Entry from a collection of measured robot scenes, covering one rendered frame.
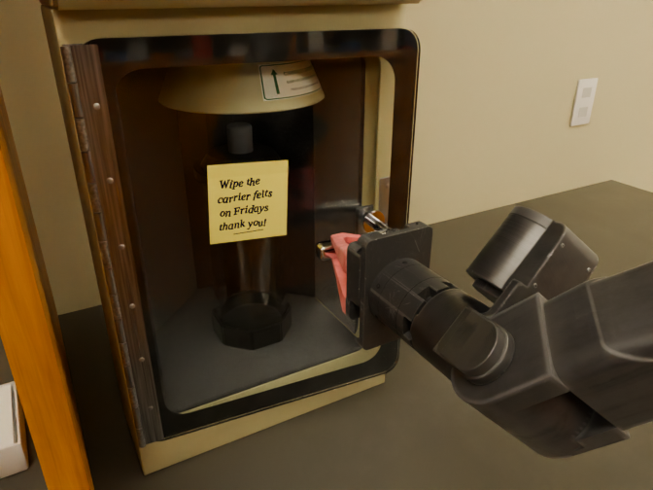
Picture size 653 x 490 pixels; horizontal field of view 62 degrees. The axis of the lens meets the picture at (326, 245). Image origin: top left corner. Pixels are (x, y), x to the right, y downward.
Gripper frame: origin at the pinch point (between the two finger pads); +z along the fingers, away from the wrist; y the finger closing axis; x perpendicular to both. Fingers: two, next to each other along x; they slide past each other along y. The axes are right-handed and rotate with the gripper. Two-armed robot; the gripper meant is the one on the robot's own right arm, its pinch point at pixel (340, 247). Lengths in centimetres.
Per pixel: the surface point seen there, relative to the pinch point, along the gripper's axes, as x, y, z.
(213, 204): 10.5, 4.7, 5.1
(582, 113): -100, -7, 49
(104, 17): 16.9, 20.4, 7.1
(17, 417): 31.7, -22.0, 18.7
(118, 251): 19.1, 1.7, 5.8
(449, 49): -55, 11, 50
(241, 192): 7.8, 5.5, 4.9
